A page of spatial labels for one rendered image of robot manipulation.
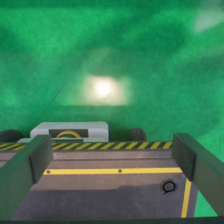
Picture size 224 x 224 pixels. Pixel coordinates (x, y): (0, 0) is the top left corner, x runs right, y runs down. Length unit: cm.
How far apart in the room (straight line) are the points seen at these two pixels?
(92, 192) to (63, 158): 11
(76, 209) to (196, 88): 60
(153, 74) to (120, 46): 17
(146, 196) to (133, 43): 50
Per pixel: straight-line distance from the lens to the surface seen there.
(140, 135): 56
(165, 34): 68
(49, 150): 17
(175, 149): 17
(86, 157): 37
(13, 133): 69
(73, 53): 65
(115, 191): 41
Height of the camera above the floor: 63
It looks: 75 degrees down
